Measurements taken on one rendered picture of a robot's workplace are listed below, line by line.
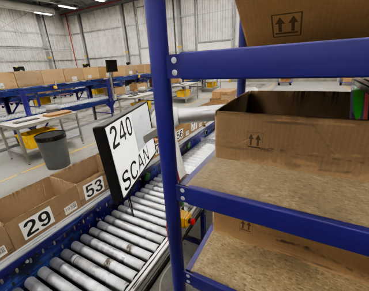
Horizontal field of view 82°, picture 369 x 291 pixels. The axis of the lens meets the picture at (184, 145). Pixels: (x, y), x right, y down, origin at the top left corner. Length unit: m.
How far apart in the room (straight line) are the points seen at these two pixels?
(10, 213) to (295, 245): 1.56
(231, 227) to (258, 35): 0.42
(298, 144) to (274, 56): 0.20
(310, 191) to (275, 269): 0.20
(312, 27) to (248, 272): 0.47
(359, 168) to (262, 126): 0.16
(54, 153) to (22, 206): 2.79
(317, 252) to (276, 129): 0.26
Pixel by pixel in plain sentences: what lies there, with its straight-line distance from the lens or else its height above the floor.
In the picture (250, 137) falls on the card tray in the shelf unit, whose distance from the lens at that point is 0.42.
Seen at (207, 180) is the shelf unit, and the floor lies 1.54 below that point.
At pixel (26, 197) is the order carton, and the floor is 0.98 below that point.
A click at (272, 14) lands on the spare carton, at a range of 0.45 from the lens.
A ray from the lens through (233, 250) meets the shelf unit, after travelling 0.54.
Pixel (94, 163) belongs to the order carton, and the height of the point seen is 0.98.
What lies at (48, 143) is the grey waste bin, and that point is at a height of 0.54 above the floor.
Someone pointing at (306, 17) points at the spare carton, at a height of 1.79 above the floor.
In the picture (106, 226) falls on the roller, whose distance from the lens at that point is 1.59.
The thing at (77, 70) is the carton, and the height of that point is 1.66.
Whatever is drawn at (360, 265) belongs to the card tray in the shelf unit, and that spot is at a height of 1.38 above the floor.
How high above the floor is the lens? 1.73
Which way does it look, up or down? 21 degrees down
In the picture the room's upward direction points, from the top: 3 degrees counter-clockwise
